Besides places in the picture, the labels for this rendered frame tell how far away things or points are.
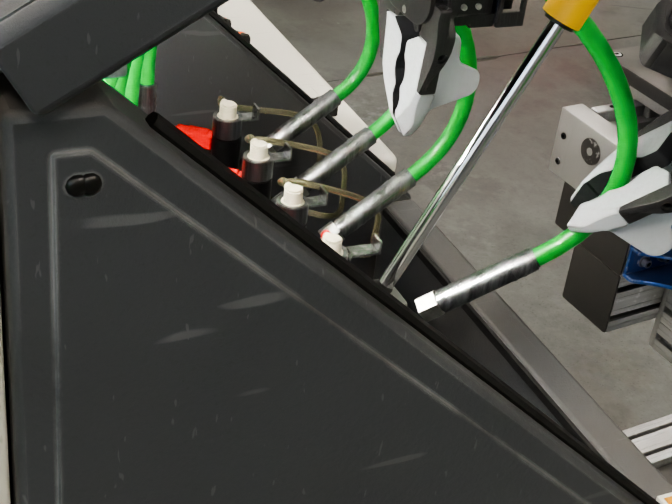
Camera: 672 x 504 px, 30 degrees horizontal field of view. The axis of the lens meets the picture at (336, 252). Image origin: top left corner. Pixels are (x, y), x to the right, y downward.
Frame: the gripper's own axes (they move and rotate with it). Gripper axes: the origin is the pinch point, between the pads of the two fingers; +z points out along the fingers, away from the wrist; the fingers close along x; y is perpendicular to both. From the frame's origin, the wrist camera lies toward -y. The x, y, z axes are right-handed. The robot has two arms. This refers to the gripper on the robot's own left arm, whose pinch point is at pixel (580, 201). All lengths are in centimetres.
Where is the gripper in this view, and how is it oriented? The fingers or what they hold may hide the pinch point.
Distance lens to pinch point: 91.7
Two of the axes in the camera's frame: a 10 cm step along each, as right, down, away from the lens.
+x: 2.2, -6.9, 6.9
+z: -7.1, 3.7, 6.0
